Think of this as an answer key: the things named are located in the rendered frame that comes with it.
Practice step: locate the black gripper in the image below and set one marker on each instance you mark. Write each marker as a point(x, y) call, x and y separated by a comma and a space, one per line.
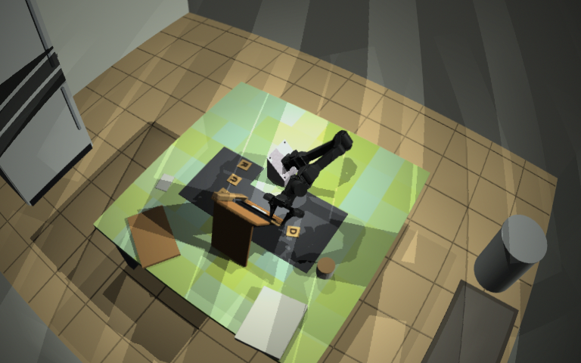
point(293, 211)

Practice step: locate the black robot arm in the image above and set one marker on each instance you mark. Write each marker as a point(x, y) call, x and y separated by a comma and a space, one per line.
point(308, 172)

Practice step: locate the tan flat board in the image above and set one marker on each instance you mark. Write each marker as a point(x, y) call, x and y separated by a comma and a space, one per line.
point(153, 237)

